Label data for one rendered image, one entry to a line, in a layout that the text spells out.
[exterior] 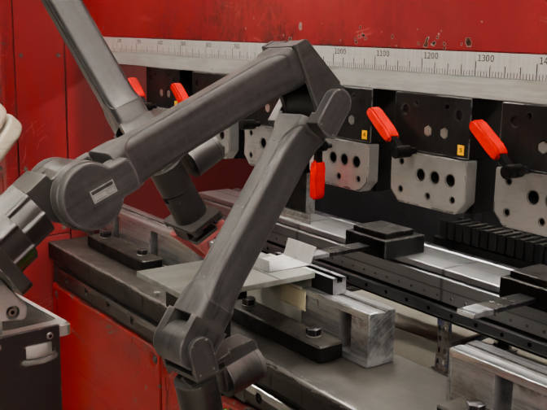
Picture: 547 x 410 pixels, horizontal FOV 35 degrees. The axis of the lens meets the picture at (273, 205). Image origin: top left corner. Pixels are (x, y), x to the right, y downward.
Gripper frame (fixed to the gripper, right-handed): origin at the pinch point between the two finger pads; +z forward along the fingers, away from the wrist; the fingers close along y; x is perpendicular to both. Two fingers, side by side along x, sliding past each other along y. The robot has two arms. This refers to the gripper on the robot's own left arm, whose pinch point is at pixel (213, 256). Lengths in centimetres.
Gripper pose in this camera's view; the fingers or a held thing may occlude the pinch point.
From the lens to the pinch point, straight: 150.5
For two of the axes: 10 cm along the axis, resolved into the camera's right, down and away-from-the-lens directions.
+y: -5.8, -1.8, 7.9
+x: -7.2, 5.8, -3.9
